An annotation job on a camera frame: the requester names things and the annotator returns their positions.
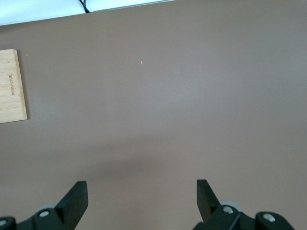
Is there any wooden cutting board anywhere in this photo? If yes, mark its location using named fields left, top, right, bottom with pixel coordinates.
left=0, top=48, right=28, bottom=124

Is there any black cable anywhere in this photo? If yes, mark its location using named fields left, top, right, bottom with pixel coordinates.
left=78, top=0, right=93, bottom=13

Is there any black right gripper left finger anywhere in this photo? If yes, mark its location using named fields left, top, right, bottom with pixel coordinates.
left=15, top=180, right=89, bottom=230

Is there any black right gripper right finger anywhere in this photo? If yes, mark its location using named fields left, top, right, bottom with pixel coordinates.
left=192, top=179, right=256, bottom=230

